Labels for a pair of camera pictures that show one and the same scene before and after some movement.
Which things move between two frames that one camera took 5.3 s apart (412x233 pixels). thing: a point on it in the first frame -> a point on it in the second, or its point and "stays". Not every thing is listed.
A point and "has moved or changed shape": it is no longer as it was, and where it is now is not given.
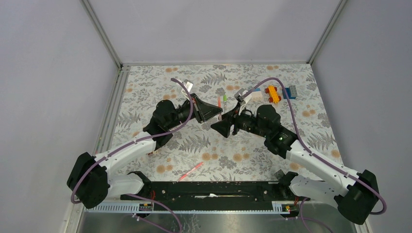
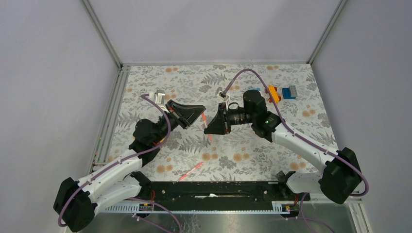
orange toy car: x=272 y=91 stays
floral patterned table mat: x=198 y=152 stays
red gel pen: x=219 y=105 has moved or changed shape
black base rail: x=209 y=191 stays
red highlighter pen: x=190 y=171 stays
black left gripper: x=203 y=111 -> x=184 y=115
